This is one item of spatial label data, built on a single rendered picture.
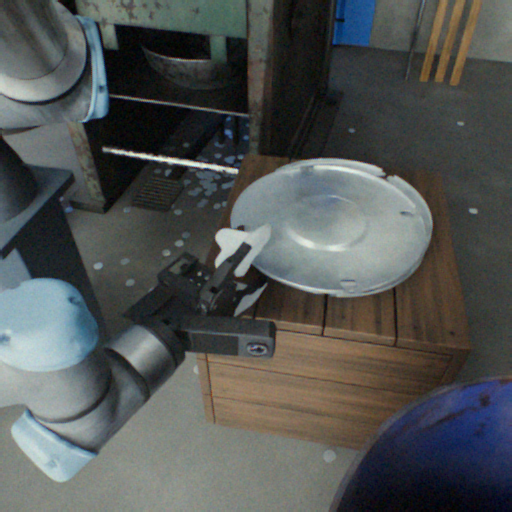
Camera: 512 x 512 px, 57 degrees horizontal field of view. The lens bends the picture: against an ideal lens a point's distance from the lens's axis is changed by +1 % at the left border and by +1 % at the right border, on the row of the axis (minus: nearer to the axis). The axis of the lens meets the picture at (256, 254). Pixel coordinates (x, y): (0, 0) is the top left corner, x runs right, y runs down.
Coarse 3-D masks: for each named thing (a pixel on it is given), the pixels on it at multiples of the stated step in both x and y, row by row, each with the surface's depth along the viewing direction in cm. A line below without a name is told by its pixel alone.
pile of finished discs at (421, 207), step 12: (300, 168) 82; (360, 168) 82; (372, 168) 82; (384, 180) 81; (396, 180) 79; (408, 192) 77; (420, 204) 75; (408, 216) 73; (420, 216) 73; (432, 228) 70; (408, 276) 68; (348, 288) 64; (384, 288) 66
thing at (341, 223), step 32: (256, 192) 76; (288, 192) 76; (320, 192) 76; (352, 192) 76; (384, 192) 76; (256, 224) 70; (288, 224) 69; (320, 224) 69; (352, 224) 69; (384, 224) 70; (416, 224) 70; (256, 256) 65; (288, 256) 65; (320, 256) 65; (352, 256) 65; (384, 256) 65; (416, 256) 65; (320, 288) 61
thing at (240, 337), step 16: (192, 320) 53; (208, 320) 53; (224, 320) 53; (240, 320) 53; (256, 320) 53; (192, 336) 52; (208, 336) 52; (224, 336) 52; (240, 336) 52; (256, 336) 51; (272, 336) 52; (192, 352) 55; (208, 352) 54; (224, 352) 54; (240, 352) 54; (256, 352) 53; (272, 352) 54
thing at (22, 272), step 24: (48, 168) 71; (48, 192) 67; (24, 216) 63; (48, 216) 68; (0, 240) 59; (24, 240) 64; (48, 240) 69; (72, 240) 75; (0, 264) 63; (24, 264) 65; (48, 264) 70; (72, 264) 76; (0, 288) 65; (96, 312) 87
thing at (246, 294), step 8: (256, 280) 66; (264, 280) 66; (240, 288) 65; (248, 288) 64; (256, 288) 64; (240, 296) 61; (248, 296) 62; (256, 296) 64; (240, 304) 61; (248, 304) 63
